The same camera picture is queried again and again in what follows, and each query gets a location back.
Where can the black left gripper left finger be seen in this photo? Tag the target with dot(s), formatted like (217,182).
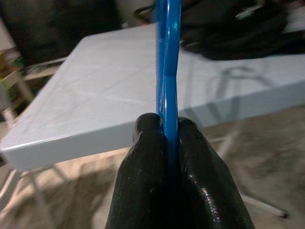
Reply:
(140,186)

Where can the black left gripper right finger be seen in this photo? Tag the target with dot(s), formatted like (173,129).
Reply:
(205,190)

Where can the blue plastic hanger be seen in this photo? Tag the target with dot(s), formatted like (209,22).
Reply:
(170,59)

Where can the black knit garment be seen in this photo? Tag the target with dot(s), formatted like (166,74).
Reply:
(238,40)

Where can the white folding table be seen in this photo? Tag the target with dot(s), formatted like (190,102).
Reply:
(107,83)

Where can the white shelf frame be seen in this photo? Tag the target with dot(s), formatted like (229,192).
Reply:
(45,70)

